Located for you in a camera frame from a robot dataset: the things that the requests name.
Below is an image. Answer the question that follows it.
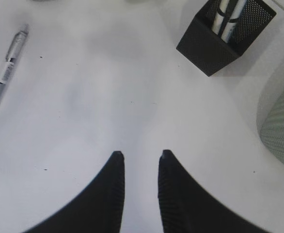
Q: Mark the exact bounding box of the grey white ballpoint pen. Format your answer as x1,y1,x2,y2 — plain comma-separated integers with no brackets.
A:
0,24,29,99

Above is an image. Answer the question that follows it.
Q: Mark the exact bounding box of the beige white ballpoint pen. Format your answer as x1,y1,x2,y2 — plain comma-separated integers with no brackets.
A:
212,0,230,34

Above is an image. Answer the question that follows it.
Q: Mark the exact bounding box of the green woven plastic basket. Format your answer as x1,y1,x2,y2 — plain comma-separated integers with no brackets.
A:
258,81,284,164

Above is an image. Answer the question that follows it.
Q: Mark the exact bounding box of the black mesh pen holder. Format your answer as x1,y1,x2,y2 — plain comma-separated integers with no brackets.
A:
176,0,276,76

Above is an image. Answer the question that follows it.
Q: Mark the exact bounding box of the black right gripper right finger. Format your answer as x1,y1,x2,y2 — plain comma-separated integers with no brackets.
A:
158,150,266,233

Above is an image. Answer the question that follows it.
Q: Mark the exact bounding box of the blue clear ballpoint pen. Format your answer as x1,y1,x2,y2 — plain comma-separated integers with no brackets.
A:
221,0,247,43

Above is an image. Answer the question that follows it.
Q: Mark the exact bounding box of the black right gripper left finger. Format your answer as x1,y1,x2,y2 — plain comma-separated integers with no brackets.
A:
28,151,125,233

